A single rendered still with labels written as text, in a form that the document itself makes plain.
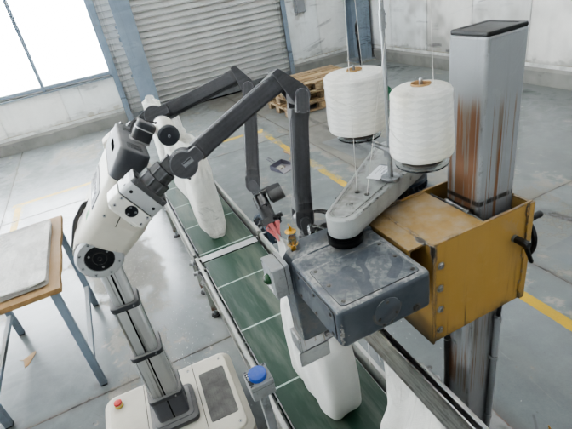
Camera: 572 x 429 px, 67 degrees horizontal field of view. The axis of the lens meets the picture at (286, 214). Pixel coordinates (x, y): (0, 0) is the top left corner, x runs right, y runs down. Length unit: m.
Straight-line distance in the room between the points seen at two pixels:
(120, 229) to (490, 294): 1.12
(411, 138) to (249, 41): 8.00
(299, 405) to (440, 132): 1.34
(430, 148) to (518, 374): 1.80
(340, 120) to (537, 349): 1.91
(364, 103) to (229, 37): 7.66
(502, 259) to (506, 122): 0.36
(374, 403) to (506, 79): 1.32
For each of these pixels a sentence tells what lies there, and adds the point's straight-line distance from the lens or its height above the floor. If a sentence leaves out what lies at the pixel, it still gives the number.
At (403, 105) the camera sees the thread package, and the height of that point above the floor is 1.66.
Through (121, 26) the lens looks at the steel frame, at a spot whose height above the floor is 1.57.
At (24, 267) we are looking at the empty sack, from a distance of 2.78.
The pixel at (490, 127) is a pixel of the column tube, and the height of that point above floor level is 1.55.
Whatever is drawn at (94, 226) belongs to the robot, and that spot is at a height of 1.34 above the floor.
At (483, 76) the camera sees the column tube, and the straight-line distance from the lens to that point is 1.09.
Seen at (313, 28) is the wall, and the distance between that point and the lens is 9.49.
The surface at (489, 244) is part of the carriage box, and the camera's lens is 1.21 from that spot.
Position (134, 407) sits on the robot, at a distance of 2.39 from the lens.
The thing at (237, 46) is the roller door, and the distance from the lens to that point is 8.80.
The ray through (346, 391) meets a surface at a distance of 1.77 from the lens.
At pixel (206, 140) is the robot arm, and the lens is 1.26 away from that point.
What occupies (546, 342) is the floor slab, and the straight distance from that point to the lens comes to 2.79.
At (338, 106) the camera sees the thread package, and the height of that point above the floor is 1.62.
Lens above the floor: 1.95
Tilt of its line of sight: 29 degrees down
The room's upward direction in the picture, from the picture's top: 11 degrees counter-clockwise
